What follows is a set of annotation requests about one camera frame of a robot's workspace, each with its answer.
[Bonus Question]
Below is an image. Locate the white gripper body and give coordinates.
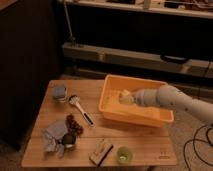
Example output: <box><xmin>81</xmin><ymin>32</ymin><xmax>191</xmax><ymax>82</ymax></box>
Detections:
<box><xmin>132</xmin><ymin>89</ymin><xmax>159</xmax><ymax>107</ymax></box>

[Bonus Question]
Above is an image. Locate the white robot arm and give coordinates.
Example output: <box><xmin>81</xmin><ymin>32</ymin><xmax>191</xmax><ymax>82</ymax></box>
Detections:
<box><xmin>132</xmin><ymin>85</ymin><xmax>213</xmax><ymax>125</ymax></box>

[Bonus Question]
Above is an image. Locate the orange plastic tray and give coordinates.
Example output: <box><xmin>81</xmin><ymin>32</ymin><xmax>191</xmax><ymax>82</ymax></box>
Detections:
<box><xmin>99</xmin><ymin>75</ymin><xmax>174</xmax><ymax>127</ymax></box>

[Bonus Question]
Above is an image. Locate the grey metal shelf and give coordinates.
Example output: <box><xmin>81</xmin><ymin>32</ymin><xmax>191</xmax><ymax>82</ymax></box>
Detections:
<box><xmin>62</xmin><ymin>42</ymin><xmax>213</xmax><ymax>78</ymax></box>

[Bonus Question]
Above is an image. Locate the green plastic cup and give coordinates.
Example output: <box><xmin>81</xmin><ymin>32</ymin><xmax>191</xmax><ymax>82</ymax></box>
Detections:
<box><xmin>116</xmin><ymin>146</ymin><xmax>133</xmax><ymax>164</ymax></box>

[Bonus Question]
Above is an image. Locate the wooden brush block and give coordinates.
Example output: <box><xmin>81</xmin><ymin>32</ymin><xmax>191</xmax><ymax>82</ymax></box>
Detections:
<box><xmin>89</xmin><ymin>139</ymin><xmax>113</xmax><ymax>167</ymax></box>

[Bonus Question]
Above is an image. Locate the brown grape bunch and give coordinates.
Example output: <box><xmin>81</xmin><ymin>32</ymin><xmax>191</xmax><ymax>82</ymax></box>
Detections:
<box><xmin>66</xmin><ymin>114</ymin><xmax>83</xmax><ymax>136</ymax></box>

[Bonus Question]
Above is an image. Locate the dark round ball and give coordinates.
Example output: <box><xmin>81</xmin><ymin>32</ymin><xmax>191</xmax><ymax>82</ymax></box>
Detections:
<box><xmin>62</xmin><ymin>133</ymin><xmax>76</xmax><ymax>148</ymax></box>

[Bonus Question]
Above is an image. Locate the metal pole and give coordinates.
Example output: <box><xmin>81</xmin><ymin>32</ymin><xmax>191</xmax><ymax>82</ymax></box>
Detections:
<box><xmin>63</xmin><ymin>0</ymin><xmax>76</xmax><ymax>46</ymax></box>

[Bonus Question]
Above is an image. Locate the grey crumpled cloth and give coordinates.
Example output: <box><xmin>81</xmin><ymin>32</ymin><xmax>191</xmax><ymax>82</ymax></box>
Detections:
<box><xmin>43</xmin><ymin>120</ymin><xmax>68</xmax><ymax>158</ymax></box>

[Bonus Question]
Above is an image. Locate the black cable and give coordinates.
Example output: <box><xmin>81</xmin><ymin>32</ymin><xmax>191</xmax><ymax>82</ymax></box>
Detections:
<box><xmin>182</xmin><ymin>123</ymin><xmax>213</xmax><ymax>171</ymax></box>

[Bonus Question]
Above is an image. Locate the white-handled spatula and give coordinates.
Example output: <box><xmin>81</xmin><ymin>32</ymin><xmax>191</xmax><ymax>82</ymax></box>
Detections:
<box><xmin>68</xmin><ymin>95</ymin><xmax>94</xmax><ymax>126</ymax></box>

